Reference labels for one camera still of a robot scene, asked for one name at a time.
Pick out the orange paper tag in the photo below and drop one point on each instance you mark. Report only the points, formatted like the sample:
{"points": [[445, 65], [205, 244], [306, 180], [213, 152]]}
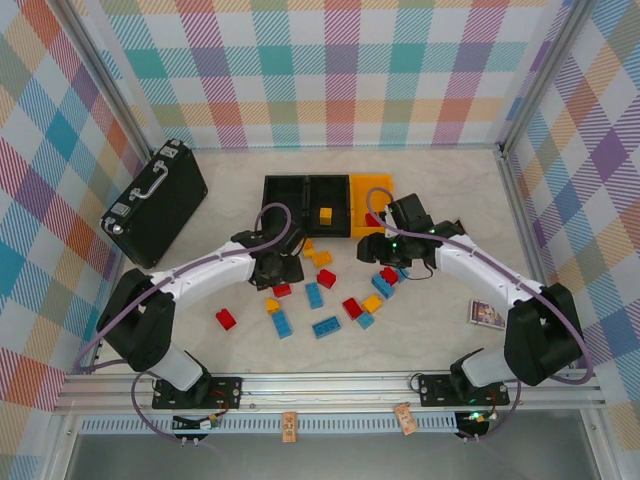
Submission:
{"points": [[289, 427], [405, 420]]}

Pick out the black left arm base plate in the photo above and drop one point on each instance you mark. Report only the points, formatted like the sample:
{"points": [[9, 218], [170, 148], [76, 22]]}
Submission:
{"points": [[227, 392]]}

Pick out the yellow plastic container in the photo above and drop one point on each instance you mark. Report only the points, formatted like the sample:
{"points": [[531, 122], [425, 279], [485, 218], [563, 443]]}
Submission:
{"points": [[370, 182]]}

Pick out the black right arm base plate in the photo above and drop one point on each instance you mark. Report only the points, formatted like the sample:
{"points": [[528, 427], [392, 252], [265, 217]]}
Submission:
{"points": [[432, 390]]}

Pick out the small picture card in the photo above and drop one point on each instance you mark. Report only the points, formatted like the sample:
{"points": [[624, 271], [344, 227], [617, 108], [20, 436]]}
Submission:
{"points": [[486, 314]]}

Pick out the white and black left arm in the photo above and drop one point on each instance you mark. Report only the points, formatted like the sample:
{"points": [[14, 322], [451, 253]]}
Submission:
{"points": [[215, 275]]}

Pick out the grey metal shelf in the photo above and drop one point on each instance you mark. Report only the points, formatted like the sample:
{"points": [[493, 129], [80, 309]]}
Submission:
{"points": [[350, 460]]}

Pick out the aluminium mounting rail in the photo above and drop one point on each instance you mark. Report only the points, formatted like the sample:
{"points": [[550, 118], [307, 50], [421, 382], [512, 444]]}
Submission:
{"points": [[325, 392]]}

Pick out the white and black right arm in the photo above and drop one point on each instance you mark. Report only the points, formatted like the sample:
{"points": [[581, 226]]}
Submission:
{"points": [[480, 272]]}

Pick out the red lego brick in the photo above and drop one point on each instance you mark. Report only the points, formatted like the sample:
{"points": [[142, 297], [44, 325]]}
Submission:
{"points": [[326, 278], [389, 275], [282, 291], [372, 220], [226, 318], [352, 308]]}

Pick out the yellow lego brick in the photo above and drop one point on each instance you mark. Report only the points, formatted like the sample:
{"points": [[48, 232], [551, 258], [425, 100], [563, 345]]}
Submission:
{"points": [[308, 248], [321, 258], [372, 303], [325, 215], [272, 305]]}

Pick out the aluminium side rail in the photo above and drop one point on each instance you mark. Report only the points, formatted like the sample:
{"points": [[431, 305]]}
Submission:
{"points": [[516, 200]]}

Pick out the blue lego plate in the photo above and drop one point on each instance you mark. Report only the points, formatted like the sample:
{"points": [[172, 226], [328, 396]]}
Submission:
{"points": [[326, 327]]}

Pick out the small blue lego brick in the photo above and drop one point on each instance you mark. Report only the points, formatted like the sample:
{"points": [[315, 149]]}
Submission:
{"points": [[402, 274]]}

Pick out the aluminium frame post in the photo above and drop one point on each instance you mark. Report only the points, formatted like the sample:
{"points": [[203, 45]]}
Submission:
{"points": [[116, 75], [543, 75]]}

